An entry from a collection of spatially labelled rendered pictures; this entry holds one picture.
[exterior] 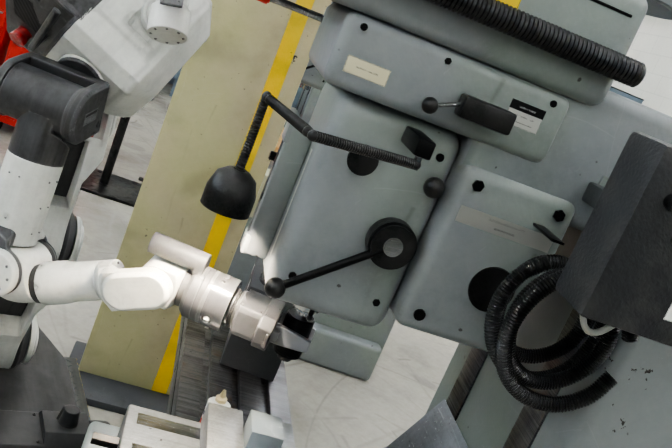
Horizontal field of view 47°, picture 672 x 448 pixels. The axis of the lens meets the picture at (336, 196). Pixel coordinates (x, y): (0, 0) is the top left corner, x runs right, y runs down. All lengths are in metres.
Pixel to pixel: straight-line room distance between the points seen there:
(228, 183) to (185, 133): 1.85
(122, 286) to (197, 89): 1.70
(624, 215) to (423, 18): 0.35
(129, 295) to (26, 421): 0.81
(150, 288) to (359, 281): 0.33
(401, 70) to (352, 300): 0.34
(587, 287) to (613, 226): 0.07
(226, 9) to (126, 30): 1.48
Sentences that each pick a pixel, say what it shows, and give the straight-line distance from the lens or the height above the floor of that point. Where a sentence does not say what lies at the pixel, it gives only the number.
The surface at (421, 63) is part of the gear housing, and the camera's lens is 1.02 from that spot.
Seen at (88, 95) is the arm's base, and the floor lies 1.45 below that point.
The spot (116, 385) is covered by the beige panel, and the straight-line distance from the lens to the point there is 3.27.
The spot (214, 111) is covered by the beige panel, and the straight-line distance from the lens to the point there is 2.87.
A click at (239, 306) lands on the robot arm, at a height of 1.25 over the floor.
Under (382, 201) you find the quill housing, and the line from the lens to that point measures 1.07.
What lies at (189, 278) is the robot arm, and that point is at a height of 1.26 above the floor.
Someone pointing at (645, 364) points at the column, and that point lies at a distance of 1.15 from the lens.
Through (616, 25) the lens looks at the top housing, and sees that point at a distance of 1.09.
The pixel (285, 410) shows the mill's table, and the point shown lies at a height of 0.96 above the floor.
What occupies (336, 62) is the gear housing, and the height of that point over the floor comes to 1.66.
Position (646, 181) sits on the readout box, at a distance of 0.88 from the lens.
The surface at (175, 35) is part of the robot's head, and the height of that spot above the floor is 1.59.
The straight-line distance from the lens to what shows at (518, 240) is 1.12.
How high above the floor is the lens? 1.73
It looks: 13 degrees down
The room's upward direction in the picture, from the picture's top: 22 degrees clockwise
